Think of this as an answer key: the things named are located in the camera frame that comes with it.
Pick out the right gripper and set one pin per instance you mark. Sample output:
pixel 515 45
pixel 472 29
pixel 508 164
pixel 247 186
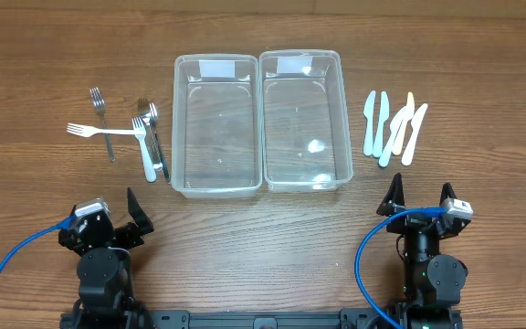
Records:
pixel 419 224

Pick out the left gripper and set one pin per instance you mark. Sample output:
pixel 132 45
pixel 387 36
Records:
pixel 114 234

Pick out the light blue plastic knife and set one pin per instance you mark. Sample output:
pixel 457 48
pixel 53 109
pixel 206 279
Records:
pixel 394 129

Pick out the yellow plastic knife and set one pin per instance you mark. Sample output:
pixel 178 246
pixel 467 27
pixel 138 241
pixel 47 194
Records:
pixel 409 113

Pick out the mint green plastic knife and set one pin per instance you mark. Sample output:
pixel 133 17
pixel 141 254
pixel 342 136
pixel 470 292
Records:
pixel 384 112

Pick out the pale white plastic knife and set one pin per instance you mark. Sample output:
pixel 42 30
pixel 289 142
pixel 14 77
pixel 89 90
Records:
pixel 368 115

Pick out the white plastic fork thin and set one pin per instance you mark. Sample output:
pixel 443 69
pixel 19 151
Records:
pixel 88 131

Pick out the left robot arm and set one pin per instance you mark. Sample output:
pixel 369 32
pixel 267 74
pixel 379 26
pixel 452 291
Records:
pixel 106 294

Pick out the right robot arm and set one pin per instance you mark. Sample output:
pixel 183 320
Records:
pixel 432 280

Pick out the right clear plastic container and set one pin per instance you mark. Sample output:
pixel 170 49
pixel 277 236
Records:
pixel 307 143

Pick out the clear plastic container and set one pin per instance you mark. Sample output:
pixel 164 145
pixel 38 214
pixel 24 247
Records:
pixel 307 143
pixel 216 132

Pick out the left clear plastic container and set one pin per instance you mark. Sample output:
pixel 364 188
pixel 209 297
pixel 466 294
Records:
pixel 216 132

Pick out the shiny steel fork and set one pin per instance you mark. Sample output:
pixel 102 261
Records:
pixel 149 115

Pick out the matte steel fork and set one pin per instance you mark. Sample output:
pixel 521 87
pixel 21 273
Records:
pixel 100 109

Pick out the white plastic fork thick handle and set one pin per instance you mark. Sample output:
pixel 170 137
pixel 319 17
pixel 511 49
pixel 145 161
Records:
pixel 140 134

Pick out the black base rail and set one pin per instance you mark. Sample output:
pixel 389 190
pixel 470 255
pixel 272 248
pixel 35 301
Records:
pixel 345 318

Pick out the dark handled steel fork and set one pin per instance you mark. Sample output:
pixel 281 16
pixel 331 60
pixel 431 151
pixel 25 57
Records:
pixel 160 151

